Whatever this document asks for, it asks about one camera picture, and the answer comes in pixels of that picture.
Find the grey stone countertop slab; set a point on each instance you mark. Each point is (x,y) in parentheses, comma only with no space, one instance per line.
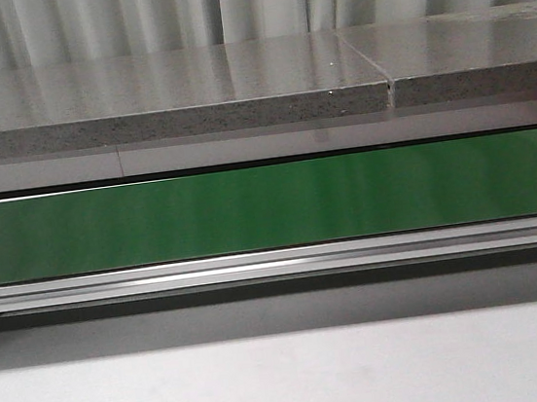
(121,100)

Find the green conveyor belt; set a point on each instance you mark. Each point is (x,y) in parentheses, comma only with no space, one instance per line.
(258,208)

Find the aluminium conveyor side rail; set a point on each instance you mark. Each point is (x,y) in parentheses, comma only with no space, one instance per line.
(268,266)

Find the grey stone slab right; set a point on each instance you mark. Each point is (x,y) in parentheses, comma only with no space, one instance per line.
(470,56)

